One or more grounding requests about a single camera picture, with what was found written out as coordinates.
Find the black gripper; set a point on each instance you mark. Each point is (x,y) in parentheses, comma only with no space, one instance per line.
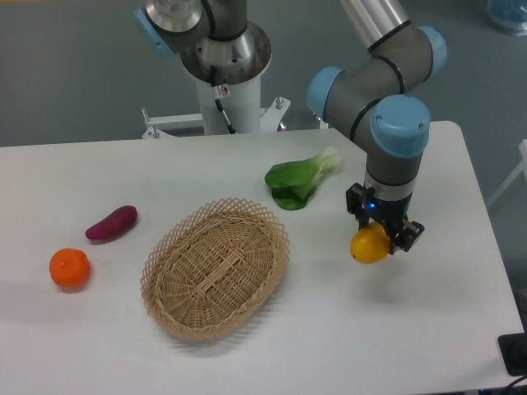
(366,207)

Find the purple sweet potato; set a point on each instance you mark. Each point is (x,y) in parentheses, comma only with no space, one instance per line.
(115,224)

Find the woven wicker basket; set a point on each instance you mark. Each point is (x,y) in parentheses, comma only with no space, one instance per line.
(214,269)

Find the white frame at right edge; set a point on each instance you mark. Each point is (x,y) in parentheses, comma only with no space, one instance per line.
(520,169)

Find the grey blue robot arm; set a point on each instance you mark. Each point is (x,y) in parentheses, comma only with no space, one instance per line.
(370,106)

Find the blue object top right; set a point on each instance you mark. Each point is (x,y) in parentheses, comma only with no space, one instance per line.
(508,15)

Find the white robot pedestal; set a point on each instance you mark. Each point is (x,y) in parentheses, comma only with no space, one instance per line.
(227,75)

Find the black device at table edge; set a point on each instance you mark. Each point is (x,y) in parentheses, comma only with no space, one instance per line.
(513,352)

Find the orange tangerine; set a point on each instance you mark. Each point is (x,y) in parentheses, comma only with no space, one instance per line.
(70,268)

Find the green bok choy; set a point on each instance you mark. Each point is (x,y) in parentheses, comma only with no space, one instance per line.
(293,183)

